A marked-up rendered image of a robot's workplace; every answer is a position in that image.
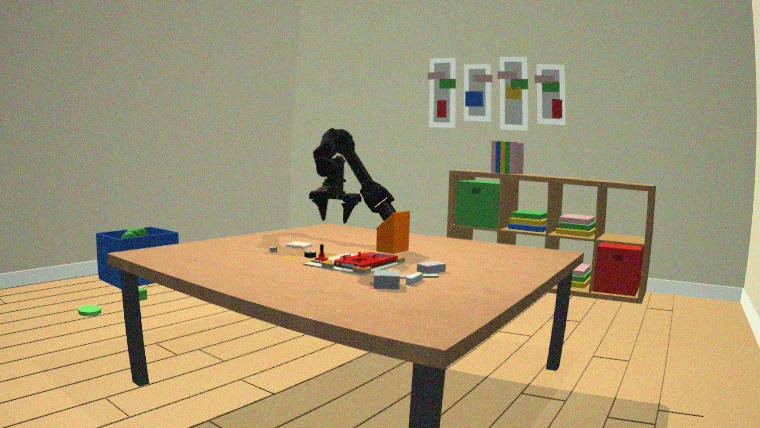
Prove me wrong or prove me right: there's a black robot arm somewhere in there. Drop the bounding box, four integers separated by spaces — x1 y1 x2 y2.
313 128 396 221

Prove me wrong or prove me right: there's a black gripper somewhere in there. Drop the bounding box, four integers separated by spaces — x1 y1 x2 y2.
309 176 361 223

